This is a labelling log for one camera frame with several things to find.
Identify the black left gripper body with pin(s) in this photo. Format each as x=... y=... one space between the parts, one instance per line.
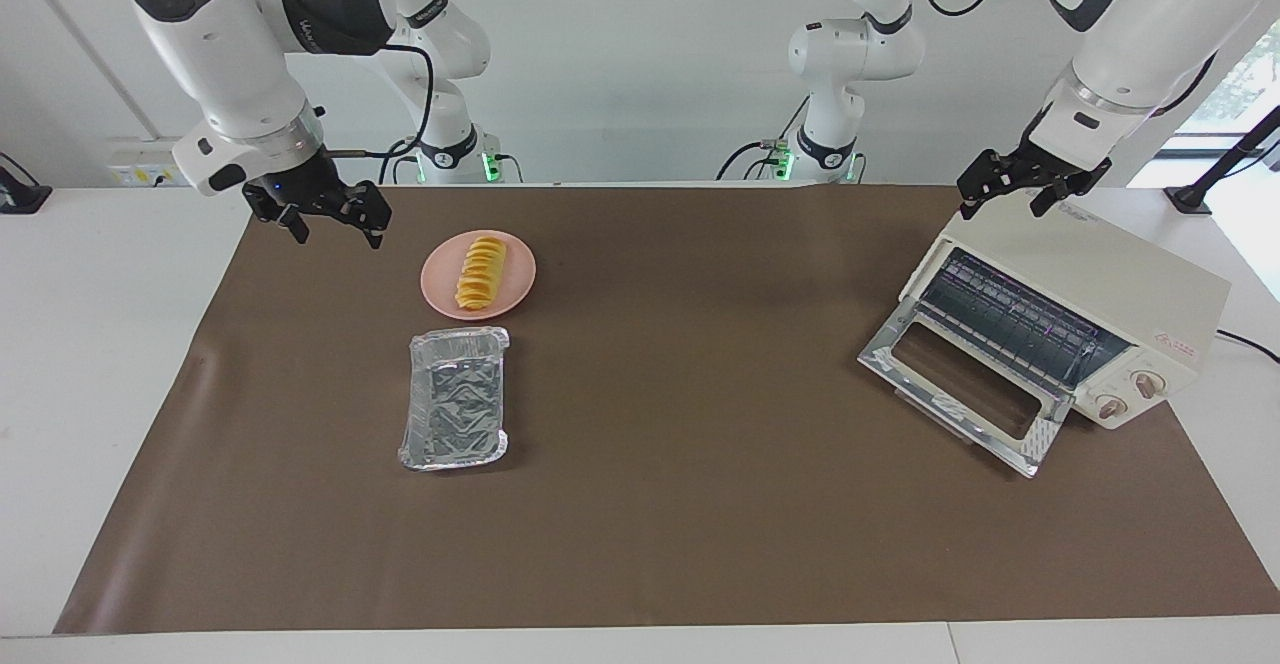
x=1020 y=169

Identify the brown table mat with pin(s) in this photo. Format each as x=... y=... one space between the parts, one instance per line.
x=680 y=464

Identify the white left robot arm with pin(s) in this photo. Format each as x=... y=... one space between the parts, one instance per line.
x=1130 y=44

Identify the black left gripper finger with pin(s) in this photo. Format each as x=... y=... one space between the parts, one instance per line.
x=1045 y=204
x=970 y=207

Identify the cream toaster oven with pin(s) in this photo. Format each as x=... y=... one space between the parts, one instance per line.
x=1120 y=274

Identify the pink round plate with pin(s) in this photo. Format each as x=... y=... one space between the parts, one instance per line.
x=440 y=279

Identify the aluminium foil tray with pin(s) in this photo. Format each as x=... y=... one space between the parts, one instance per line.
x=455 y=399

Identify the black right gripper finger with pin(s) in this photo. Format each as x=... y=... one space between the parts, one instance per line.
x=297 y=226
x=374 y=234

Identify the beige oven knob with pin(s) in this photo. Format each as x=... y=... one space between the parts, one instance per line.
x=1150 y=385
x=1112 y=407

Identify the yellow twisted bread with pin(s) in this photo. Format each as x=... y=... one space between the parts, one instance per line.
x=480 y=272

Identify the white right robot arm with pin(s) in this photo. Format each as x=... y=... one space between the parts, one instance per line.
x=215 y=54

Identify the white wall socket box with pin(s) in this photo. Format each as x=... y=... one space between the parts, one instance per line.
x=155 y=162

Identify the black desk clamp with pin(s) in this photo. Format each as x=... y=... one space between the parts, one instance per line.
x=20 y=194

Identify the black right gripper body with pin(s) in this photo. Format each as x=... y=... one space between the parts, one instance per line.
x=315 y=189

